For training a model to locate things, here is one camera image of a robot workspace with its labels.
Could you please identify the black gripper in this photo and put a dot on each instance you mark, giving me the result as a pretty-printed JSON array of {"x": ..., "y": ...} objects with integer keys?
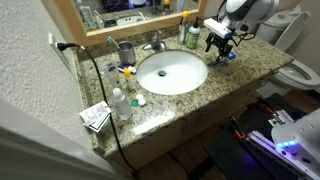
[{"x": 221, "y": 41}]

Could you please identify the chrome sink faucet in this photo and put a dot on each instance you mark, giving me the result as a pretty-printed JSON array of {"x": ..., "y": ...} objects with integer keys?
[{"x": 156, "y": 42}]

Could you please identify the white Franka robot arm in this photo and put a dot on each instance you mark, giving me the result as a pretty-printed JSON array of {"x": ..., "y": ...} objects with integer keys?
[{"x": 253, "y": 10}]

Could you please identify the small blue floss box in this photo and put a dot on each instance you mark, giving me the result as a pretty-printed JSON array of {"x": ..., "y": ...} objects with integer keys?
[{"x": 232, "y": 55}]

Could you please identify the green pump soap bottle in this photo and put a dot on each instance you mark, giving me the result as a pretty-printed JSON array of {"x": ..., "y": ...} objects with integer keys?
[{"x": 192, "y": 38}]

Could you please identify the clear bottle yellow cap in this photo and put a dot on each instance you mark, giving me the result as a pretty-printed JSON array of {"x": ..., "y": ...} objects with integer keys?
[{"x": 182, "y": 33}]

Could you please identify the white oval sink basin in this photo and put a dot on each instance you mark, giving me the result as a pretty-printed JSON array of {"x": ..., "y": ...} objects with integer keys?
[{"x": 180, "y": 76}]

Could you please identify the white toilet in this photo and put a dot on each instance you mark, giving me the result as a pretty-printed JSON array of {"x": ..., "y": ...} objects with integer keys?
[{"x": 293, "y": 76}]

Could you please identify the orange black clamp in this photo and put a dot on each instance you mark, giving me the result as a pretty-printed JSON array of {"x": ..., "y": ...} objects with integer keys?
[
  {"x": 270, "y": 110},
  {"x": 239, "y": 134}
]

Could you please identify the purple white toothpaste tube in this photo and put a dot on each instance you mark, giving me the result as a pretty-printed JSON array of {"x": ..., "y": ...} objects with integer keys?
[{"x": 130, "y": 69}]

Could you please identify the steel cup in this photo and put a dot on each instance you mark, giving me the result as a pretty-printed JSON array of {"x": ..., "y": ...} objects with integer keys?
[{"x": 127, "y": 55}]

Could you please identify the granite vanity cabinet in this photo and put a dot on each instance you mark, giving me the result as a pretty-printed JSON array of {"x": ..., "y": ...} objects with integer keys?
[{"x": 186, "y": 133}]

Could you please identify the green white lens case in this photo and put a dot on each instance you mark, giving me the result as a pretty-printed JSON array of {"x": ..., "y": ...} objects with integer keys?
[{"x": 140, "y": 100}]

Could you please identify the small bottle yellow collar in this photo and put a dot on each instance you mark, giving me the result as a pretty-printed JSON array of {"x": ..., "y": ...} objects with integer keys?
[{"x": 130, "y": 83}]

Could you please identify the blue white toothbrush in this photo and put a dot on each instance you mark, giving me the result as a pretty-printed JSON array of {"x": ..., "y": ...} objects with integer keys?
[{"x": 112, "y": 41}]

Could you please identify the black robot platform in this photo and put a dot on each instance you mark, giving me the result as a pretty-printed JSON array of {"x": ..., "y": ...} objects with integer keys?
[{"x": 226, "y": 153}]

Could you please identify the white lotion tube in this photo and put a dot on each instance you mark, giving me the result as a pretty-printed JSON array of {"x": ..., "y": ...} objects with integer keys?
[{"x": 112, "y": 75}]

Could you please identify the clear plastic bottle white cap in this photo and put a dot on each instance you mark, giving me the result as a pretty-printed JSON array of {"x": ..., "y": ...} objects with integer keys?
[{"x": 122, "y": 106}]

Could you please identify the white paper packet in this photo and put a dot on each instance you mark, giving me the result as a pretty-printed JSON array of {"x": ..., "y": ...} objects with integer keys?
[{"x": 95, "y": 113}]

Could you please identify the dark edged card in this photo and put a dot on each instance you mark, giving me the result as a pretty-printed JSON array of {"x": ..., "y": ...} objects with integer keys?
[{"x": 100, "y": 127}]

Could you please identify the grey door edge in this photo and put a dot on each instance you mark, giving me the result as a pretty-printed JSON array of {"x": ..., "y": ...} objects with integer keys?
[{"x": 33, "y": 150}]

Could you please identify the wood framed wall mirror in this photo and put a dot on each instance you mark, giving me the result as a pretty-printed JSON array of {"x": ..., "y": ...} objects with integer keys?
[{"x": 133, "y": 28}]

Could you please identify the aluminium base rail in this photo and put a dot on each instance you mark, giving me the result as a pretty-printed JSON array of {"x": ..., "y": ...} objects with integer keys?
[{"x": 263, "y": 140}]

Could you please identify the white wall outlet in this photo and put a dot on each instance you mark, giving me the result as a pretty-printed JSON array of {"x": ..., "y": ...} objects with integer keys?
[{"x": 61, "y": 58}]

